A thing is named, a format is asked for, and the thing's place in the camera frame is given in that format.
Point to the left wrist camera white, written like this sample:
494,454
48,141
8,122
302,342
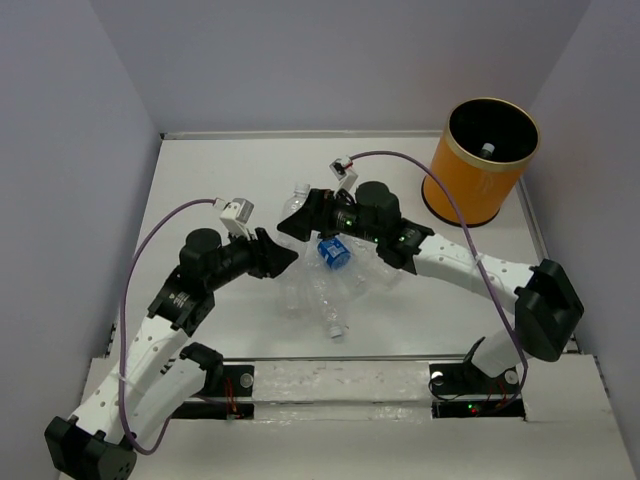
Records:
235,216

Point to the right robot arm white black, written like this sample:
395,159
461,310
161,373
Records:
541,298

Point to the clear bottle white cap centre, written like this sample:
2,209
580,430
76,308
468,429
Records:
323,297

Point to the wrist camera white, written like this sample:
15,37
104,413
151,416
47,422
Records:
343,170
235,216

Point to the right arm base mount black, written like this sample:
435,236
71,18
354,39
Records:
460,391

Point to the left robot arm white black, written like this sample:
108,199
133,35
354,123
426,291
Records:
161,367

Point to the orange cylindrical bin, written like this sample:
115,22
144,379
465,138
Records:
478,186

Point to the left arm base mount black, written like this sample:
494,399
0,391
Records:
228,397

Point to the metal rail back edge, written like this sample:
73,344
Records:
296,134

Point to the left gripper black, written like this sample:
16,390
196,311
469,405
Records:
268,259

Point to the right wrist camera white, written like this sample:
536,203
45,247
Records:
343,170

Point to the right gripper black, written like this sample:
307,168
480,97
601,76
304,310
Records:
316,215

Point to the blue label bottle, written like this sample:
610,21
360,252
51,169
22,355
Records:
334,252

